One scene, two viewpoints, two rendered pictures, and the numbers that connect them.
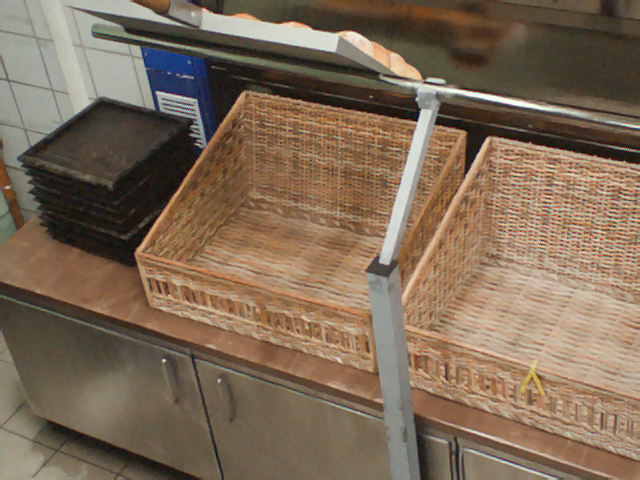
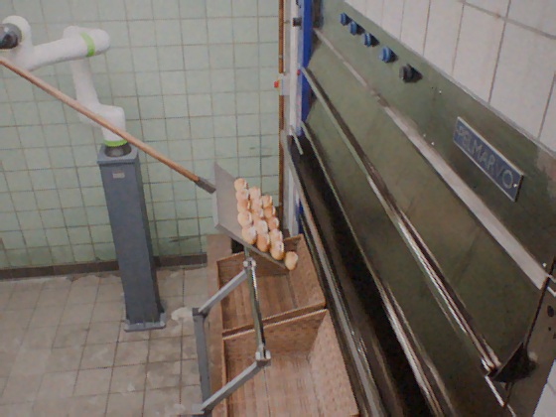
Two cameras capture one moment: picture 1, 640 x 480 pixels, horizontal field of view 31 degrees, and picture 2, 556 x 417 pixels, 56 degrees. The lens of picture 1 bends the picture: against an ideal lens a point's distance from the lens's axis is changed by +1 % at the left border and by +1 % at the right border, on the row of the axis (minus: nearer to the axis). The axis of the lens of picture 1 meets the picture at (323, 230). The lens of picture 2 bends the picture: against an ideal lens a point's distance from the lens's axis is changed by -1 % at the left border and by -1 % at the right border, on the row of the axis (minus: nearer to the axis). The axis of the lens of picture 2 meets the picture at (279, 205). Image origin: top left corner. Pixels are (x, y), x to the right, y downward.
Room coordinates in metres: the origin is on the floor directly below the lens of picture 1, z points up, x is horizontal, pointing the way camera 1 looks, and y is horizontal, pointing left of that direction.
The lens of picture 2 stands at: (0.59, -1.51, 2.41)
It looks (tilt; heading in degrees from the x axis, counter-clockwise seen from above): 31 degrees down; 48
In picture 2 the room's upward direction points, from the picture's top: straight up
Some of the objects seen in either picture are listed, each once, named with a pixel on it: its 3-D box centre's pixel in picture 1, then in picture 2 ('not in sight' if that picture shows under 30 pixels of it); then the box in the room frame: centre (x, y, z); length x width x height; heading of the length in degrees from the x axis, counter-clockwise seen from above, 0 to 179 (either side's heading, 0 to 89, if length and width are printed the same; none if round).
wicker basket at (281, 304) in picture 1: (305, 220); (266, 290); (1.91, 0.04, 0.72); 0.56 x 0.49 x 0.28; 56
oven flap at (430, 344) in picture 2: not in sight; (362, 201); (1.81, -0.58, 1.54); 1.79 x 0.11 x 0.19; 55
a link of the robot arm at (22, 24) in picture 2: not in sight; (15, 32); (1.28, 0.87, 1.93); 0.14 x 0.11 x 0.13; 55
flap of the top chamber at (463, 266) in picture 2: not in sight; (369, 126); (1.81, -0.58, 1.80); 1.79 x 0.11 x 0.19; 55
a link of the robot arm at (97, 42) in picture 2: not in sight; (92, 43); (1.67, 1.01, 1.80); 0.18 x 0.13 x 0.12; 18
